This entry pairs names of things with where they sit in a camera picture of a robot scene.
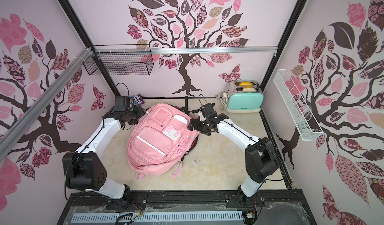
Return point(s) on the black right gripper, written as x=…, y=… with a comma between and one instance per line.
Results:
x=197, y=124

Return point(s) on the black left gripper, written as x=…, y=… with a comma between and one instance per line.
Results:
x=140, y=112

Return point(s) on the pink backpack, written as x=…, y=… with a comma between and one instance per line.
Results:
x=160, y=141

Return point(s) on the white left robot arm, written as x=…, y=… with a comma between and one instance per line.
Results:
x=84, y=170

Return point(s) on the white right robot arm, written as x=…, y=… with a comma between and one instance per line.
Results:
x=261, y=159

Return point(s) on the purple candy bag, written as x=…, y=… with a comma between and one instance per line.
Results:
x=136, y=100

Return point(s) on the mint green toaster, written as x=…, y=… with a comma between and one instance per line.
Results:
x=244, y=102

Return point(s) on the yellow toast slice front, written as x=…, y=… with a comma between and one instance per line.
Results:
x=249, y=89

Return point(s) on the yellow toast slice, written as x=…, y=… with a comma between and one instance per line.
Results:
x=249, y=89
x=245, y=84

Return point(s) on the yellow toast slice back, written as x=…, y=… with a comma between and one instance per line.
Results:
x=245, y=84

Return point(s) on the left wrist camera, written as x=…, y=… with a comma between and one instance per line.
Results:
x=122, y=103

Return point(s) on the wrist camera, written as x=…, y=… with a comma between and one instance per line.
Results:
x=207, y=112
x=122, y=103

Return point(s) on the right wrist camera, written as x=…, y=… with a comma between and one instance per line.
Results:
x=207, y=112

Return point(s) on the black wire basket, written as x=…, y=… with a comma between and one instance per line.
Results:
x=129, y=61

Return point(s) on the aluminium rail back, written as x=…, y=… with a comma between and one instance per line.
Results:
x=258, y=49

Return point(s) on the aluminium rail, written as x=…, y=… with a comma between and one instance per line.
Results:
x=258, y=49
x=15, y=133

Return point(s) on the white vented cable duct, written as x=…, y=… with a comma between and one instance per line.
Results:
x=158, y=218

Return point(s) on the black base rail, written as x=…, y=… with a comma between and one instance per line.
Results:
x=162, y=199

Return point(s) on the white wire shelf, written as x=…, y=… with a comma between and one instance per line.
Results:
x=300, y=111

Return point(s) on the aluminium rail left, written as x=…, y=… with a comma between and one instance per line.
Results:
x=15, y=133

